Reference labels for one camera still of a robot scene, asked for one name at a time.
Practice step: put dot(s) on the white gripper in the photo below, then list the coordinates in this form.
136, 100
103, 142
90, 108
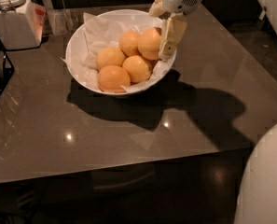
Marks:
176, 26

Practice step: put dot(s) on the white bowl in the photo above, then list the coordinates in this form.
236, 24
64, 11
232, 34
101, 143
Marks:
76, 47

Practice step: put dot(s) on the white paper liner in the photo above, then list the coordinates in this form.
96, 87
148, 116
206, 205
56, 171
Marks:
96, 31

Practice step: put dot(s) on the clear acrylic stand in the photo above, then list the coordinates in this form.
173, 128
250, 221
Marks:
61, 21

